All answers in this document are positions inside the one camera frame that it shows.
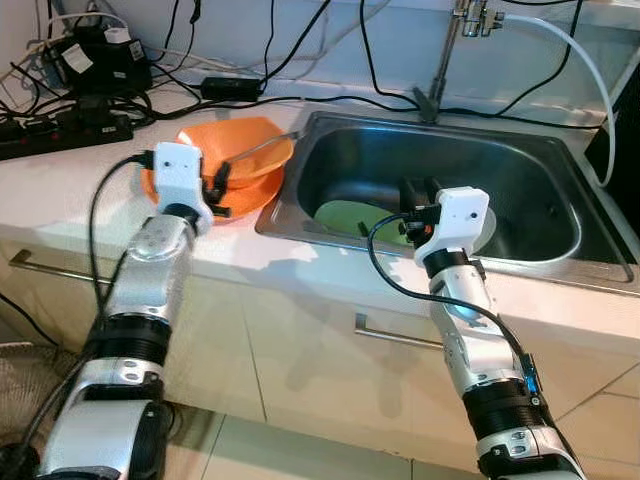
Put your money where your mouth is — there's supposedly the orange plastic bowl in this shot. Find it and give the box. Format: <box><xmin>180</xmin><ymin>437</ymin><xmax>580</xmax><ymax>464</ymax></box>
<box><xmin>177</xmin><ymin>116</ymin><xmax>297</xmax><ymax>188</ymax></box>

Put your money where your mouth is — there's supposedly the silver metal utensil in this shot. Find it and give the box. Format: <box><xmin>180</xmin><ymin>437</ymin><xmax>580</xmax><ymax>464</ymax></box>
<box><xmin>222</xmin><ymin>130</ymin><xmax>303</xmax><ymax>169</ymax></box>

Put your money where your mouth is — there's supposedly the cream kitchen cabinet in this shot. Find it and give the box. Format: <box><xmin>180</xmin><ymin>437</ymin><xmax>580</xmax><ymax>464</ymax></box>
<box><xmin>0</xmin><ymin>235</ymin><xmax>640</xmax><ymax>480</ymax></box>

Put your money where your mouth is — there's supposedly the orange plastic plate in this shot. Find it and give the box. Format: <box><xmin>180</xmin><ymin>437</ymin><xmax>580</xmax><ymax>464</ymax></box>
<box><xmin>140</xmin><ymin>163</ymin><xmax>285</xmax><ymax>227</ymax></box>

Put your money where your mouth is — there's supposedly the green plate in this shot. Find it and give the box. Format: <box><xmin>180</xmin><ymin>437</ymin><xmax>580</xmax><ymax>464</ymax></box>
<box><xmin>314</xmin><ymin>200</ymin><xmax>411</xmax><ymax>247</ymax></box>

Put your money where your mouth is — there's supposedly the white plastic bowl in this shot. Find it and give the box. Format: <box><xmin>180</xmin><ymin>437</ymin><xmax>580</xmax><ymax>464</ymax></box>
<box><xmin>470</xmin><ymin>205</ymin><xmax>499</xmax><ymax>254</ymax></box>

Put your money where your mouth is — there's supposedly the small black power adapter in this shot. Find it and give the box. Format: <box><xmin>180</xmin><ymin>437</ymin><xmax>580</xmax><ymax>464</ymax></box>
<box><xmin>200</xmin><ymin>77</ymin><xmax>264</xmax><ymax>100</ymax></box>

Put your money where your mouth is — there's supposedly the stainless steel sink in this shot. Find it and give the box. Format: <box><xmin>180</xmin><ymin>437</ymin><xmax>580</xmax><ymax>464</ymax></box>
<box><xmin>255</xmin><ymin>110</ymin><xmax>640</xmax><ymax>297</ymax></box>

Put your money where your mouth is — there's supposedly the metal sink faucet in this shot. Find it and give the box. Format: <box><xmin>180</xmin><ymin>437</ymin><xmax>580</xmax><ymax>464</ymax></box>
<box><xmin>413</xmin><ymin>0</ymin><xmax>506</xmax><ymax>124</ymax></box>

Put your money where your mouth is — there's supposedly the black power strip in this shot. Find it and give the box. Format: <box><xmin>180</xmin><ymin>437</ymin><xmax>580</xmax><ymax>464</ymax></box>
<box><xmin>0</xmin><ymin>108</ymin><xmax>135</xmax><ymax>162</ymax></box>

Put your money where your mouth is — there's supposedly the black power supply box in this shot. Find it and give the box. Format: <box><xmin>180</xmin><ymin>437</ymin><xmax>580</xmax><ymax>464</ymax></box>
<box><xmin>50</xmin><ymin>28</ymin><xmax>154</xmax><ymax>97</ymax></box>

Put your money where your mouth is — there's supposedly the black appliance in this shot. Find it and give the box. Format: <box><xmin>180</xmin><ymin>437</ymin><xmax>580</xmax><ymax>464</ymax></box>
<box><xmin>585</xmin><ymin>75</ymin><xmax>640</xmax><ymax>218</ymax></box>

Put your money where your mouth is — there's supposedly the grey floor fan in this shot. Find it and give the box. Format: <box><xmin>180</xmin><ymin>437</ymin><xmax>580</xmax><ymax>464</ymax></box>
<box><xmin>0</xmin><ymin>340</ymin><xmax>76</xmax><ymax>476</ymax></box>

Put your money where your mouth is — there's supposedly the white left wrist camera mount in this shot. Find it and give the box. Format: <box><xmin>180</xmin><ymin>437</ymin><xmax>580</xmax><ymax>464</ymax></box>
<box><xmin>150</xmin><ymin>142</ymin><xmax>216</xmax><ymax>236</ymax></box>

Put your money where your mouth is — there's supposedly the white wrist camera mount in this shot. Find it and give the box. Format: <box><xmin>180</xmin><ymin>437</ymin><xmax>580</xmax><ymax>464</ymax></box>
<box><xmin>413</xmin><ymin>187</ymin><xmax>492</xmax><ymax>264</ymax></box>
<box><xmin>150</xmin><ymin>142</ymin><xmax>216</xmax><ymax>236</ymax></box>

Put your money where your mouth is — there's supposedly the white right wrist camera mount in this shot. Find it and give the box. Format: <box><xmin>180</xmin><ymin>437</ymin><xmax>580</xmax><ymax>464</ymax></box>
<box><xmin>413</xmin><ymin>187</ymin><xmax>492</xmax><ymax>264</ymax></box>

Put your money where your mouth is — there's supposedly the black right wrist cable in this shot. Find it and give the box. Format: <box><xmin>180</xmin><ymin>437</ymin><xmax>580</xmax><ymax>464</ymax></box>
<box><xmin>366</xmin><ymin>212</ymin><xmax>546</xmax><ymax>401</ymax></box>

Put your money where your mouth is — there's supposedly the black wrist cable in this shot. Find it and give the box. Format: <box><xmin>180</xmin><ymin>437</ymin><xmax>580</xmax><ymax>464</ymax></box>
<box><xmin>366</xmin><ymin>212</ymin><xmax>546</xmax><ymax>401</ymax></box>
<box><xmin>88</xmin><ymin>152</ymin><xmax>156</xmax><ymax>321</ymax></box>

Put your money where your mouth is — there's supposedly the black countertop cable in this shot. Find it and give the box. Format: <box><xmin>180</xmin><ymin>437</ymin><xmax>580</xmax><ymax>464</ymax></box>
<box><xmin>130</xmin><ymin>92</ymin><xmax>601</xmax><ymax>129</ymax></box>

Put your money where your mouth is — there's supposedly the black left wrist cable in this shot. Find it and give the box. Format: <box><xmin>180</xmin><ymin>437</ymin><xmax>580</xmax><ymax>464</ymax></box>
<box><xmin>88</xmin><ymin>152</ymin><xmax>156</xmax><ymax>321</ymax></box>

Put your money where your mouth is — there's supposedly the white water hose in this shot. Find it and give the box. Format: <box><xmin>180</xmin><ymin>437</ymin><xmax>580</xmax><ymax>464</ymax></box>
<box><xmin>500</xmin><ymin>12</ymin><xmax>619</xmax><ymax>188</ymax></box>

